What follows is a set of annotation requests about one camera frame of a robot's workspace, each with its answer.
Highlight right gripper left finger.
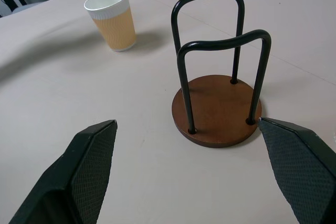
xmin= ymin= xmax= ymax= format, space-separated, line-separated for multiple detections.
xmin=7 ymin=119 xmax=118 ymax=224

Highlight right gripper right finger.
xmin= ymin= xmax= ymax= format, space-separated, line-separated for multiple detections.
xmin=258 ymin=116 xmax=336 ymax=224

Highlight orange white paper cup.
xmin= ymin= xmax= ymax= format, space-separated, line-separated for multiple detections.
xmin=83 ymin=0 xmax=137 ymax=53

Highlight wooden cup holder stand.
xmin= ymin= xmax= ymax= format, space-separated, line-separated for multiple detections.
xmin=171 ymin=0 xmax=272 ymax=149

